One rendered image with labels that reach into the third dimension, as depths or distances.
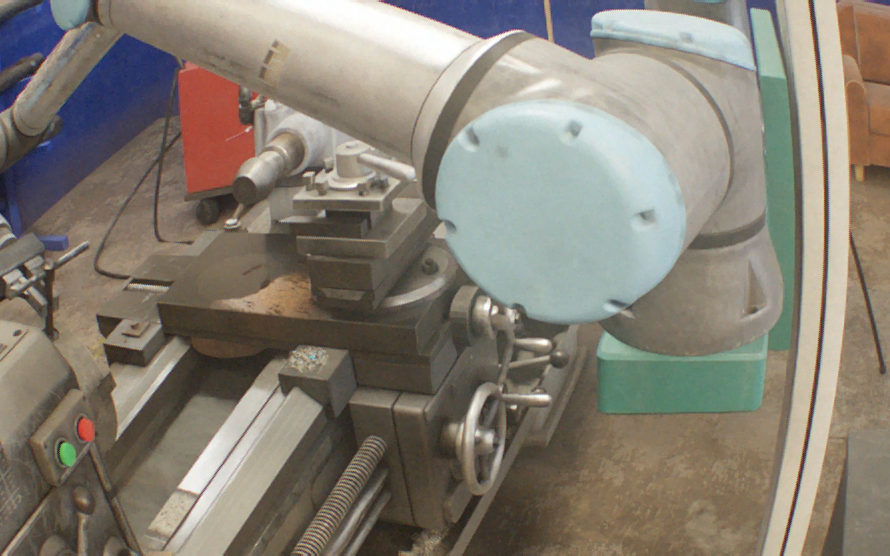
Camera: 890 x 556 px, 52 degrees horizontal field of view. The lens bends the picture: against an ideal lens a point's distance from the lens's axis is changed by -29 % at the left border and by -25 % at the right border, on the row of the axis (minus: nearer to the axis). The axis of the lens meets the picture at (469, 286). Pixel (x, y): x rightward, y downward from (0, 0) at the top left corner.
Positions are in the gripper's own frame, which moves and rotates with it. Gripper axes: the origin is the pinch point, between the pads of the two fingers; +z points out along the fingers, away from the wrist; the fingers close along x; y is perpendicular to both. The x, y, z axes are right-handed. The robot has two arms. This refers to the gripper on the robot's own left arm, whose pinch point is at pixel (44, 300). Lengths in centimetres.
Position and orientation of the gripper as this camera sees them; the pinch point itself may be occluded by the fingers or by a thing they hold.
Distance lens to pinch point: 147.8
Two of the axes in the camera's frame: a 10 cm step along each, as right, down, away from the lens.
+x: 5.1, -3.6, 7.8
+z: 8.2, 4.8, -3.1
